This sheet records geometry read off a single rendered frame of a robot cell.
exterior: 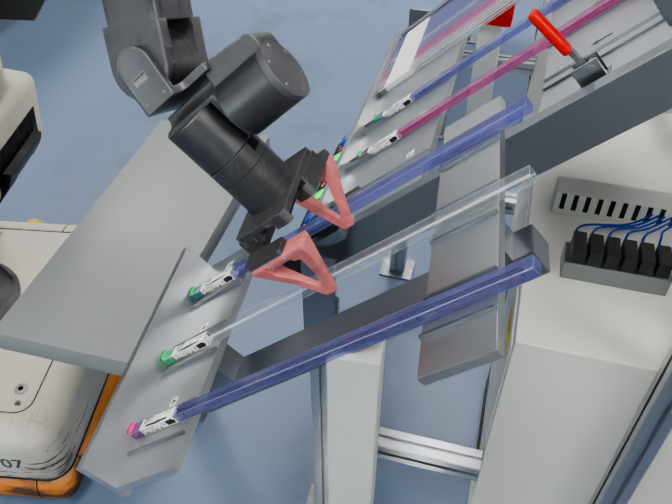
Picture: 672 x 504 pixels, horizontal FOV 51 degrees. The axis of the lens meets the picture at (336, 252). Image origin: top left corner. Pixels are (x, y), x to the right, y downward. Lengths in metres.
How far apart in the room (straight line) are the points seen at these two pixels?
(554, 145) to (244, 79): 0.39
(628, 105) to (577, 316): 0.41
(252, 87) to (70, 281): 0.69
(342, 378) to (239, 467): 0.87
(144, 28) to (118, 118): 2.11
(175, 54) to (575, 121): 0.43
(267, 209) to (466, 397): 1.18
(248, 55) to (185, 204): 0.73
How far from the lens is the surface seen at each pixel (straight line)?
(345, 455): 0.92
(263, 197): 0.64
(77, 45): 3.28
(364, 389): 0.80
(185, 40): 0.66
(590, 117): 0.81
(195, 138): 0.62
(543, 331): 1.08
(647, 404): 1.12
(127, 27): 0.64
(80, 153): 2.58
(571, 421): 1.20
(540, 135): 0.82
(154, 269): 1.19
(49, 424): 1.47
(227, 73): 0.61
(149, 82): 0.62
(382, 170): 1.05
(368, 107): 1.29
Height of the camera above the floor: 1.42
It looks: 44 degrees down
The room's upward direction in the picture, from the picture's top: straight up
